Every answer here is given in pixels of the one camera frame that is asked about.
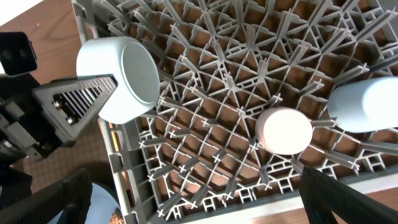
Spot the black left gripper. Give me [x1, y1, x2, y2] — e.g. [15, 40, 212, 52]
[1, 73, 118, 162]

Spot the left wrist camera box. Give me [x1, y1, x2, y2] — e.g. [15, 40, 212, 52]
[0, 32, 37, 77]

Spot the large blue plate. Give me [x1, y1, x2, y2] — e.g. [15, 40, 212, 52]
[85, 183, 120, 224]

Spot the dark brown tray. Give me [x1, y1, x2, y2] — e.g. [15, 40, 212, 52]
[12, 123, 114, 192]

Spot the pink cup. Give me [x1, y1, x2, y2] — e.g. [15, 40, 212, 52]
[255, 107, 313, 155]

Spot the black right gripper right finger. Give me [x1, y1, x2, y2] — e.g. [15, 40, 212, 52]
[299, 166, 397, 223]

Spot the brown food lump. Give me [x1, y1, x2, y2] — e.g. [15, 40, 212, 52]
[109, 211, 125, 224]

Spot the light blue cup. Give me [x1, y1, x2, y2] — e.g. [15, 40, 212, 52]
[327, 77, 397, 133]

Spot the light blue rice bowl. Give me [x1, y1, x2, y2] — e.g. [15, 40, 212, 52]
[76, 36, 160, 124]

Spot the wooden chopstick right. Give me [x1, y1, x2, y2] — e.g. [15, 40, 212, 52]
[109, 123, 121, 152]

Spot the grey dishwasher rack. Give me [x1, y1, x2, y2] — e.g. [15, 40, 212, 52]
[72, 1, 397, 223]

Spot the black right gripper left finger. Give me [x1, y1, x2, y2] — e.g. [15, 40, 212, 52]
[1, 169, 92, 223]

